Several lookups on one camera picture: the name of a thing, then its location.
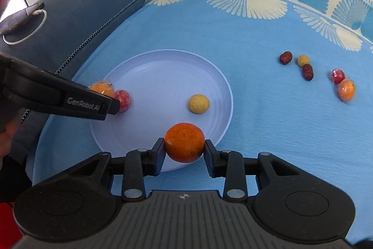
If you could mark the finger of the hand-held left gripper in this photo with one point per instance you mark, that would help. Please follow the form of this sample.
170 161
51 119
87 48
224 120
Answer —
81 100

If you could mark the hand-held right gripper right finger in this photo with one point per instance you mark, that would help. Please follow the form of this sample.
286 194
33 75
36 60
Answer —
208 156

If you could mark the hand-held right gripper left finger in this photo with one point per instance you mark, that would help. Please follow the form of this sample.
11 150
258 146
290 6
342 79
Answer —
159 156

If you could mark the plastic-wrapped orange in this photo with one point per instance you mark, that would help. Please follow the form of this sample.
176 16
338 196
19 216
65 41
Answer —
100 88
346 89

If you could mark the bare orange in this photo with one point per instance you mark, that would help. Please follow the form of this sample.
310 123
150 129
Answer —
184 142

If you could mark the plastic-wrapped red fruit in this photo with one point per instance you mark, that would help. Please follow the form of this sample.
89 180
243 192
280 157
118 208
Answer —
124 100
337 76

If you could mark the pale blue round plate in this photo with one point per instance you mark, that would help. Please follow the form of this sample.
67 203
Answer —
163 77

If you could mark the dark red date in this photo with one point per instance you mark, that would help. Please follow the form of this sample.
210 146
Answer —
286 57

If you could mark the wrinkled red date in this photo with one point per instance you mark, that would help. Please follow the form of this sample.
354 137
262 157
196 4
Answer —
307 72

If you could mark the small yellow round fruit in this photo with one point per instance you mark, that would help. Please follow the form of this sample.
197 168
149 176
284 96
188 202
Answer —
303 59

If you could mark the large yellow round fruit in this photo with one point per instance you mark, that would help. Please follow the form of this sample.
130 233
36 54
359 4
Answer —
198 103

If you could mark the person's dark clothing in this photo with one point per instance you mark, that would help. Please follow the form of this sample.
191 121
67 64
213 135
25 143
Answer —
14 179

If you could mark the blue fan-print sheet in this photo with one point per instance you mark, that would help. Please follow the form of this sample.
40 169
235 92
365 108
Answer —
262 120

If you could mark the black smartphone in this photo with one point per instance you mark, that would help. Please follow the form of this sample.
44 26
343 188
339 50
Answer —
17 20

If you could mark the blue sofa armrest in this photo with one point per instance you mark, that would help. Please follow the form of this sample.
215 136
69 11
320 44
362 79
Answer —
87 4

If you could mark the red cloth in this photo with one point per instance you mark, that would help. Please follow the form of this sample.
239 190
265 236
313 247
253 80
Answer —
8 219

